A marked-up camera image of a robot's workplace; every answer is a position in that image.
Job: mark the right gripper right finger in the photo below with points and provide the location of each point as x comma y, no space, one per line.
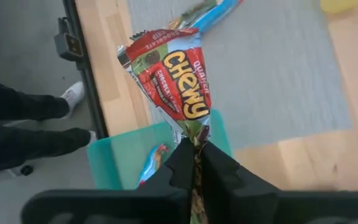
259,208

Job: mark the blue red-tipped granola bar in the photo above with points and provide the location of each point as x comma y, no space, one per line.
225,9
154,163

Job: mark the black caster wheel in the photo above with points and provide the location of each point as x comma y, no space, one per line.
26,170

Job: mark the red Chewy granola bar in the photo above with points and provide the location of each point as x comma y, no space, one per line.
172,81

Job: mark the yellow plastic bin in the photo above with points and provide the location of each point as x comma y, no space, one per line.
340,4

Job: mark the grey woven placemat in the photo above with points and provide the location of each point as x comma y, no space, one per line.
275,77

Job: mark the black table clamp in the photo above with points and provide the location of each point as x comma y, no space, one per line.
68,46

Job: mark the black aluminium table frame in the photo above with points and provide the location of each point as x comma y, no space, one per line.
89,77

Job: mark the turquoise plastic bin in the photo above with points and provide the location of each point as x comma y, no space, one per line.
120,155

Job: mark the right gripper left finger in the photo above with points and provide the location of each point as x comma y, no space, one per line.
120,208

